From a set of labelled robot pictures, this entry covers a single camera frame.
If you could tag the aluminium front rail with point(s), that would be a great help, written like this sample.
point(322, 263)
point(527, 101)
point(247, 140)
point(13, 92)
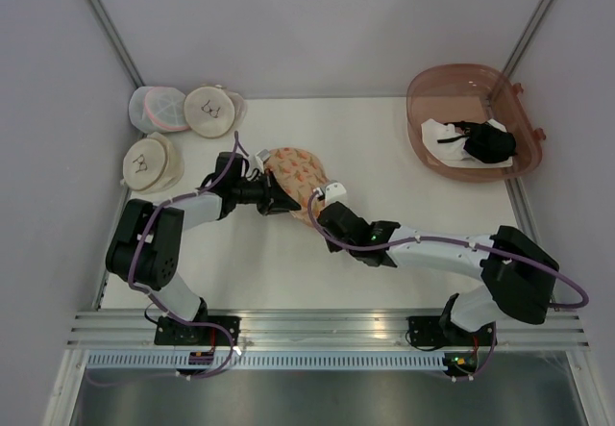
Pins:
point(265, 330)

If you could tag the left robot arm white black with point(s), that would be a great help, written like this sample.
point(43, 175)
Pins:
point(145, 248)

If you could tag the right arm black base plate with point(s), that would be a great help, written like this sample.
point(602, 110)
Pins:
point(425, 333)

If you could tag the white slotted cable duct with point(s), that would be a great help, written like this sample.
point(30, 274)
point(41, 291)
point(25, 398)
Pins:
point(294, 360)

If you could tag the white pink mesh laundry bag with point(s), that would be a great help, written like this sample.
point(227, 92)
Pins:
point(158, 109)

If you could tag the white garment in basket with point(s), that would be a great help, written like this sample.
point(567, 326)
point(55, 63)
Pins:
point(452, 154)

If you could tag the right aluminium corner post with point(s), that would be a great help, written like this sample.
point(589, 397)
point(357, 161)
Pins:
point(532, 27)

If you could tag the beige round laundry bag upper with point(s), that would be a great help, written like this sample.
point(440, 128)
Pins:
point(212, 111)

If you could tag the left aluminium corner post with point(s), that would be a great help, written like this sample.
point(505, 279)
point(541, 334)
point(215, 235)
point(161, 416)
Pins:
point(115, 40)

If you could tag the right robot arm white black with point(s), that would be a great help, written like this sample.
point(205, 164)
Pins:
point(508, 265)

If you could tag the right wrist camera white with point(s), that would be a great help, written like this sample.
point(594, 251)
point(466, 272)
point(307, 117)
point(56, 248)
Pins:
point(331, 192)

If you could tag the aluminium corner post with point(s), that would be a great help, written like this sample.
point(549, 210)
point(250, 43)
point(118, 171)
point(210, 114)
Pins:
point(115, 40)
point(532, 27)

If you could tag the black bra in basket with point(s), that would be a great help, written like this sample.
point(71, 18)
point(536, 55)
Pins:
point(483, 141)

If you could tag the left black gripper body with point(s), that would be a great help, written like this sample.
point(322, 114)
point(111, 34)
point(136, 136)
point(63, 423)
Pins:
point(259, 192)

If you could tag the pink translucent plastic basket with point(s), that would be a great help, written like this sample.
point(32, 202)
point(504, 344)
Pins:
point(474, 93)

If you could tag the beige round laundry bag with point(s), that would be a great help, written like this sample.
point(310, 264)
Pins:
point(212, 111)
point(151, 165)

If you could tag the beige round laundry bag lower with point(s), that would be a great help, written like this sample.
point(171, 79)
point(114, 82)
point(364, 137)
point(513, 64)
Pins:
point(151, 165)

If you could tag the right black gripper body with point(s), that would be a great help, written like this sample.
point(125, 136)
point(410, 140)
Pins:
point(332, 248)

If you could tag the orange floral mesh laundry bag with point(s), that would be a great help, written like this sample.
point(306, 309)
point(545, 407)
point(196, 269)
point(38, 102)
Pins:
point(299, 173)

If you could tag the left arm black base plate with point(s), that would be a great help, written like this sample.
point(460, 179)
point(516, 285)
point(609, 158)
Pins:
point(172, 333)

